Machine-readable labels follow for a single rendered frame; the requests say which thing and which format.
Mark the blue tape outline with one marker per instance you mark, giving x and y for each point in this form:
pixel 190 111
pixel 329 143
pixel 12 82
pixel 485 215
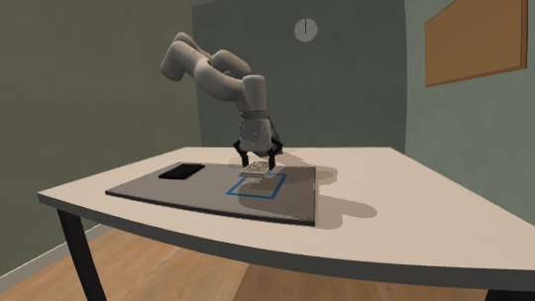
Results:
pixel 257 196

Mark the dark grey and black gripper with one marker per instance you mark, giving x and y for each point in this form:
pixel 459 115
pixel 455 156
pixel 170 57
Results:
pixel 256 136

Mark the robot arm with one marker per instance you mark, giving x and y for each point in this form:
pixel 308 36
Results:
pixel 185 55

